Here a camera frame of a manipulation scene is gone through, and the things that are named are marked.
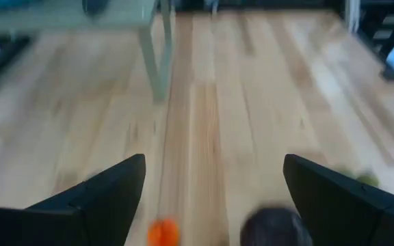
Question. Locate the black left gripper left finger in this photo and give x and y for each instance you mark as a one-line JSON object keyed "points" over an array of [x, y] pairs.
{"points": [[80, 218]]}

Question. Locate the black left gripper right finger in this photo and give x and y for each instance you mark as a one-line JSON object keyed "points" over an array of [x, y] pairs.
{"points": [[347, 218]]}

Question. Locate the dark purple round fruit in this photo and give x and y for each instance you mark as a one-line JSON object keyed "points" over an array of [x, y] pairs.
{"points": [[274, 229]]}

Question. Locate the small orange kumquat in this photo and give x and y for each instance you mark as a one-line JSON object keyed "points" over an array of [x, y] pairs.
{"points": [[163, 233]]}

